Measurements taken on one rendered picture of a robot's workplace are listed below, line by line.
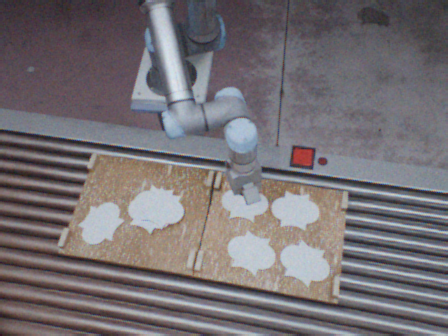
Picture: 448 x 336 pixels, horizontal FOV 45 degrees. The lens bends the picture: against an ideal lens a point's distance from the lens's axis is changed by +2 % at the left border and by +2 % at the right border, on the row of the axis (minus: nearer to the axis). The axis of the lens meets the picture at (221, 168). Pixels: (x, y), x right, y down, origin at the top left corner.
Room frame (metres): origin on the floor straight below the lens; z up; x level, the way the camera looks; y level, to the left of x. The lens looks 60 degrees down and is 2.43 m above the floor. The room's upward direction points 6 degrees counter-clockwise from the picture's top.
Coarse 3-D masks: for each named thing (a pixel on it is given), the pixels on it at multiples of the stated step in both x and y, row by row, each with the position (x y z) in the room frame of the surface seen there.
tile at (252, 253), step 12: (240, 240) 0.61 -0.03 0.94; (252, 240) 0.60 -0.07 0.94; (264, 240) 0.60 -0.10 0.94; (228, 252) 0.57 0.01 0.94; (240, 252) 0.57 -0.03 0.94; (252, 252) 0.57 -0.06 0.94; (264, 252) 0.56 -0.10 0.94; (240, 264) 0.53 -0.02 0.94; (252, 264) 0.53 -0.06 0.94; (264, 264) 0.53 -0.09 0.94
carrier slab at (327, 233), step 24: (216, 192) 0.78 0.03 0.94; (264, 192) 0.76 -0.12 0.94; (312, 192) 0.74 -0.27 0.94; (336, 192) 0.73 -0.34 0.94; (216, 216) 0.70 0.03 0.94; (264, 216) 0.68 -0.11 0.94; (336, 216) 0.65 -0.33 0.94; (216, 240) 0.62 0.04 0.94; (288, 240) 0.59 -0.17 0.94; (312, 240) 0.59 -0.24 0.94; (336, 240) 0.58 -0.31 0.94; (216, 264) 0.54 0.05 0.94; (336, 264) 0.51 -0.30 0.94; (264, 288) 0.46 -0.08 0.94; (288, 288) 0.45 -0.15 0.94; (312, 288) 0.44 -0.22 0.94
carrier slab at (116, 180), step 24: (96, 168) 0.92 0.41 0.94; (120, 168) 0.91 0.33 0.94; (144, 168) 0.90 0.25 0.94; (168, 168) 0.89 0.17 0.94; (192, 168) 0.88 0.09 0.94; (96, 192) 0.83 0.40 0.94; (120, 192) 0.82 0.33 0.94; (192, 192) 0.79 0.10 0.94; (72, 216) 0.75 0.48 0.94; (120, 216) 0.73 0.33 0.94; (192, 216) 0.71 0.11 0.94; (72, 240) 0.67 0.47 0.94; (120, 240) 0.65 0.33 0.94; (144, 240) 0.64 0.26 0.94; (168, 240) 0.64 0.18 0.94; (192, 240) 0.63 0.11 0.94; (144, 264) 0.57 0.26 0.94; (168, 264) 0.56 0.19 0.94
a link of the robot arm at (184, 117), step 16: (144, 0) 1.08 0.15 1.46; (160, 0) 1.07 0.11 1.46; (160, 16) 1.04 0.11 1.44; (160, 32) 1.00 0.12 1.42; (176, 32) 1.01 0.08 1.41; (160, 48) 0.97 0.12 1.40; (176, 48) 0.97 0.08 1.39; (160, 64) 0.94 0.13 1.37; (176, 64) 0.93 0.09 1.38; (176, 80) 0.89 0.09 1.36; (176, 96) 0.85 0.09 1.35; (192, 96) 0.86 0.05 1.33; (176, 112) 0.82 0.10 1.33; (192, 112) 0.81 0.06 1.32; (176, 128) 0.78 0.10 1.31; (192, 128) 0.78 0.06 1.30; (208, 128) 0.78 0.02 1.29
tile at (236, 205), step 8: (232, 192) 0.77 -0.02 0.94; (224, 200) 0.74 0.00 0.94; (232, 200) 0.74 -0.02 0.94; (240, 200) 0.74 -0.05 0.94; (264, 200) 0.73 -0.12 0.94; (224, 208) 0.72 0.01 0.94; (232, 208) 0.71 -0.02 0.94; (240, 208) 0.71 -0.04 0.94; (248, 208) 0.71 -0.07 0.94; (256, 208) 0.70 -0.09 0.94; (264, 208) 0.70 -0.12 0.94; (232, 216) 0.69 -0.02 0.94; (240, 216) 0.68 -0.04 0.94; (248, 216) 0.68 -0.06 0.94
